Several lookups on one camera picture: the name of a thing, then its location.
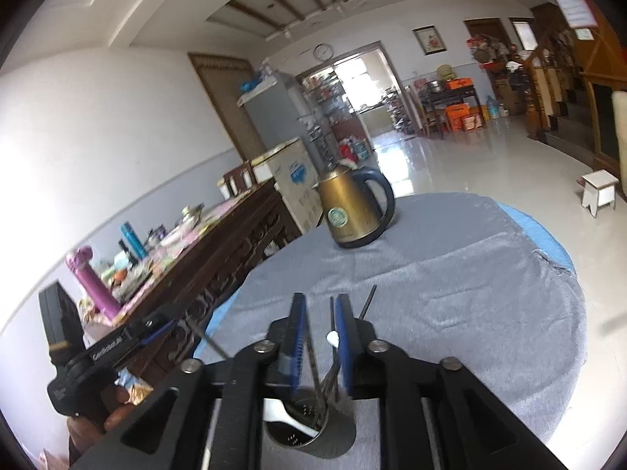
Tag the grey refrigerator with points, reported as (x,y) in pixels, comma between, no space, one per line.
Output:
(280,111)

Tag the purple thermos bottle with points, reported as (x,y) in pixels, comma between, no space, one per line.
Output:
(79,263)

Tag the grey table cloth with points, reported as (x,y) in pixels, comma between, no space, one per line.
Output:
(458,275)

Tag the white plastic spoon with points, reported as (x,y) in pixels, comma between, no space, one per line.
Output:
(275,411)

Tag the teal thermos bottle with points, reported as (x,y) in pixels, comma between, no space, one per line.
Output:
(134,241)

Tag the white chest freezer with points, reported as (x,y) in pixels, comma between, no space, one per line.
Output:
(291,167)

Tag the wooden staircase railing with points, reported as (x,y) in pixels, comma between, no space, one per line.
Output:
(572,77)

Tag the round wall clock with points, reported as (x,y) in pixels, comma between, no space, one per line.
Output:
(323,52)

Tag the dark wooden side table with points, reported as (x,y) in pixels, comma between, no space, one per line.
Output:
(432,103)

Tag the framed wall picture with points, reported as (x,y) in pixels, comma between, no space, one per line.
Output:
(430,40)

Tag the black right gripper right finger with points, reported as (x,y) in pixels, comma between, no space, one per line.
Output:
(363,370)

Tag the person's left hand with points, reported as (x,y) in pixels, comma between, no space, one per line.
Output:
(83,434)

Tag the dark carved wooden sideboard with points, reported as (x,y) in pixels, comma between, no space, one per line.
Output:
(206,274)

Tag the small white stool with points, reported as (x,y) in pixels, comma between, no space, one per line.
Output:
(599,190)

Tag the gold electric kettle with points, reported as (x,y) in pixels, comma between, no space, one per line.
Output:
(358,204)

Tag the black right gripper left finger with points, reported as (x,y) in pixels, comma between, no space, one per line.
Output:
(283,349)

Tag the wooden chair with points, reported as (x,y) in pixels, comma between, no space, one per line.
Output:
(240,179)

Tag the orange box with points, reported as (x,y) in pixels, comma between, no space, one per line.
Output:
(459,117)

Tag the black utensil holder cup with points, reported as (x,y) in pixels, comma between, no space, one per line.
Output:
(336,436)

